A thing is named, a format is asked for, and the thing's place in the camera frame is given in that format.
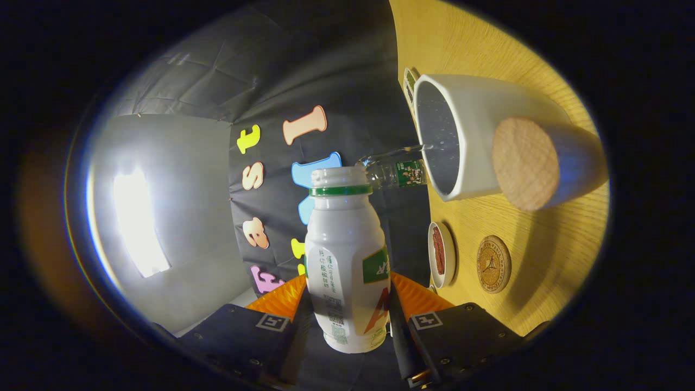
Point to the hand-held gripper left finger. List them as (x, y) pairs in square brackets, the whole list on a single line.
[(233, 336)]

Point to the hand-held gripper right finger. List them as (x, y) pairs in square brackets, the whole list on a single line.
[(461, 339)]

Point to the round cork coaster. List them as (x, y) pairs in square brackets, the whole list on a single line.
[(494, 264)]

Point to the white juice bottle green label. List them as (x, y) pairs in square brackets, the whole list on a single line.
[(342, 244)]

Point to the clear plastic water bottle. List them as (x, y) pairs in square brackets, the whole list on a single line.
[(391, 172)]

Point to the white round plate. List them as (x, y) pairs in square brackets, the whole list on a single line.
[(449, 255)]

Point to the red sausage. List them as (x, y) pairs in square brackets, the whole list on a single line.
[(438, 250)]

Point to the wooden table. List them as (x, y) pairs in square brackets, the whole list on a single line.
[(543, 244)]

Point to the ceiling light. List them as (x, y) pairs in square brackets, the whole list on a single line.
[(138, 222)]

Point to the black backdrop cloth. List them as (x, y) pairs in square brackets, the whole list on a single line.
[(304, 65)]

